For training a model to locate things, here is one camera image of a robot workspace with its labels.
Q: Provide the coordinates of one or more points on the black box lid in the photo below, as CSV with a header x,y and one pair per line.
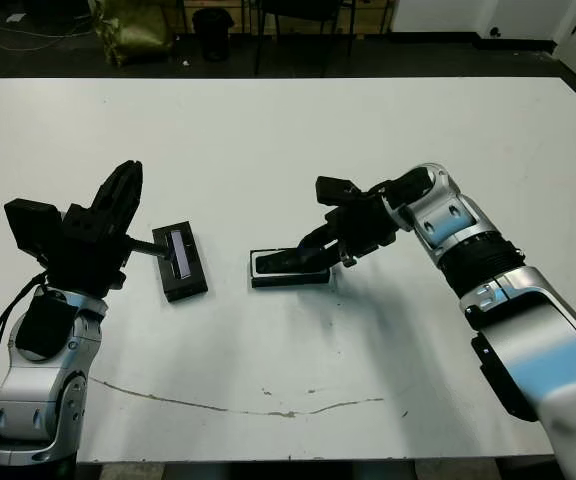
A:
x,y
180,262

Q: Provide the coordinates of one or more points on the black round door stop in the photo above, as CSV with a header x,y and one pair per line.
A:
x,y
494,32

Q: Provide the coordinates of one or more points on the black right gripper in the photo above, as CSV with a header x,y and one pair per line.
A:
x,y
363,225

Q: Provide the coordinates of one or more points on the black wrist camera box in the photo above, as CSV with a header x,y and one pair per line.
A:
x,y
30,225
338,190

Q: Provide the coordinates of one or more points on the black box base white inlay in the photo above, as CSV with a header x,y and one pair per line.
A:
x,y
288,281

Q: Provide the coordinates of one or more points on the yellow-green bag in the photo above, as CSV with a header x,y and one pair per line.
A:
x,y
133,32

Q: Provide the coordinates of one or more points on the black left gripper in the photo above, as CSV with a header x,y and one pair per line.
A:
x,y
83,260

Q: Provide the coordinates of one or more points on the white paper sheet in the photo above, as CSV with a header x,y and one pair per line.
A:
x,y
15,18

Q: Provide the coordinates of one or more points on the black mesh office chair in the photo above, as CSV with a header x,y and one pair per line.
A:
x,y
303,10

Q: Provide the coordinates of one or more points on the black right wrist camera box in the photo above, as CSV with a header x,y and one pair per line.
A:
x,y
338,190

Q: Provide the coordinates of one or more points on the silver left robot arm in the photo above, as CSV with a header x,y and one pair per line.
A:
x,y
33,385

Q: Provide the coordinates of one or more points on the black trash bin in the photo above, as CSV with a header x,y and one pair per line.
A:
x,y
213,35

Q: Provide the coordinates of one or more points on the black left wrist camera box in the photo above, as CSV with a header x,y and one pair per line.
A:
x,y
30,225

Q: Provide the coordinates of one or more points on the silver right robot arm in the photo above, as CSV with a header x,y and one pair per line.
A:
x,y
518,310

